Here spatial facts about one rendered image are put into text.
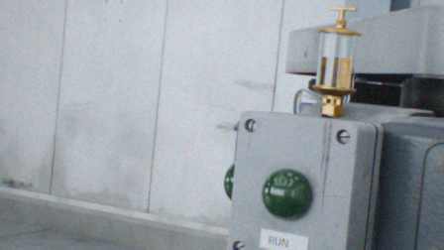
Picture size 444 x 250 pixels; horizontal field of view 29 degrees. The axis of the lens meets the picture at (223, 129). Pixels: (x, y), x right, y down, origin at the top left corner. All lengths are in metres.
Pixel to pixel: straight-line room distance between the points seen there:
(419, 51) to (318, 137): 0.18
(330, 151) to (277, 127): 0.04
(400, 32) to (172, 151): 6.04
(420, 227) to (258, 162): 0.10
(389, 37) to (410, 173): 0.21
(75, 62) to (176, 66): 0.99
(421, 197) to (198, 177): 6.08
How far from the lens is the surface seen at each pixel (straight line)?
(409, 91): 0.65
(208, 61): 6.55
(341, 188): 0.48
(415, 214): 0.53
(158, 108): 6.79
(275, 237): 0.50
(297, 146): 0.49
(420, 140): 0.52
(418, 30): 0.66
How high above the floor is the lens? 1.34
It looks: 3 degrees down
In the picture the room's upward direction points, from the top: 6 degrees clockwise
